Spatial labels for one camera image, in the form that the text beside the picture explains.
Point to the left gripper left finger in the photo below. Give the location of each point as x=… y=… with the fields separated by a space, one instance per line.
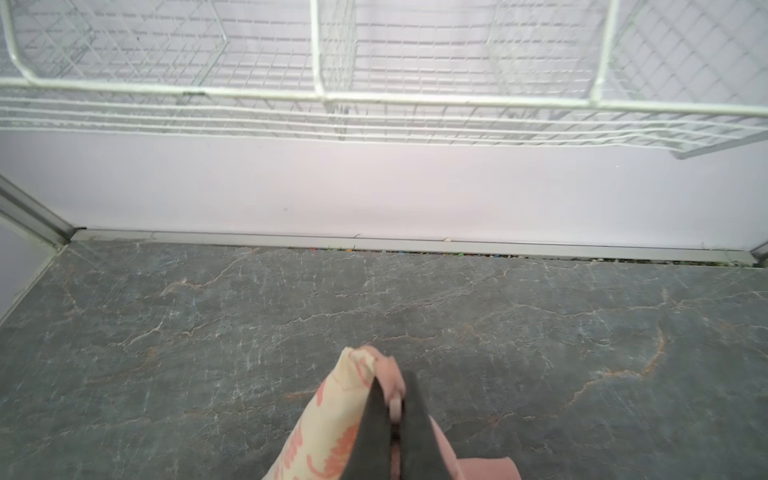
x=370 y=458

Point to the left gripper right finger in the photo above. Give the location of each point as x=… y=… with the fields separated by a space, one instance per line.
x=421 y=458

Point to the pink Snoopy zip jacket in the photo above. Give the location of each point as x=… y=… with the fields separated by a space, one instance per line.
x=320 y=443

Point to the white wire shelf basket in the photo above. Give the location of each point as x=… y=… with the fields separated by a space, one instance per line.
x=687 y=77

